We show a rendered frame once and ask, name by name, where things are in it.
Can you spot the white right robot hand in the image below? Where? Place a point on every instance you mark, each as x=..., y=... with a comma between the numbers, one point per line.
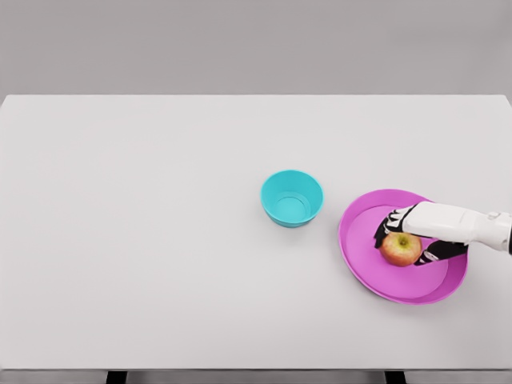
x=432, y=221

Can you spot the pink plate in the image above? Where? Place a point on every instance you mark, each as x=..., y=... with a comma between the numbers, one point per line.
x=368, y=256

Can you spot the blue bowl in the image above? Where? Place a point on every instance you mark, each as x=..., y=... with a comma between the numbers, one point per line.
x=291, y=204

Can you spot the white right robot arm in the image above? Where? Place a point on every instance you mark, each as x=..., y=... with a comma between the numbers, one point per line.
x=488, y=229

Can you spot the red yellow apple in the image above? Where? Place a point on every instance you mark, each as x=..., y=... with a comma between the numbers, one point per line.
x=400, y=250

